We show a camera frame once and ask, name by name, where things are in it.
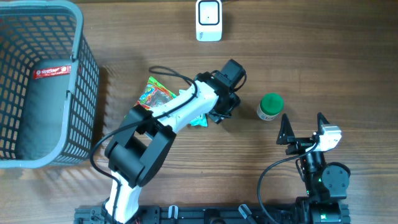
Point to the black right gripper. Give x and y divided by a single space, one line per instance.
286 135

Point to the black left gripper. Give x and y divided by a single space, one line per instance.
219 116

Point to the mint green wipes pack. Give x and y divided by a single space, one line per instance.
200 120

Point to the green lid small jar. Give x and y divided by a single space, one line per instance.
270 106

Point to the green Haribo candy bag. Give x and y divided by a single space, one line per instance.
154 94

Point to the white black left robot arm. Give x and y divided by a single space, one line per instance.
138 148

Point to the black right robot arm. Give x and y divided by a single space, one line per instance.
326 183

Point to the white barcode scanner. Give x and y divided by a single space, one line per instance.
209 20

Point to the grey plastic mesh basket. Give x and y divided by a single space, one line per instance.
47 121

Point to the red Nescafe stick pack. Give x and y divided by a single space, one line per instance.
52 72

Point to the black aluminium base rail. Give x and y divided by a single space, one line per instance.
242 214

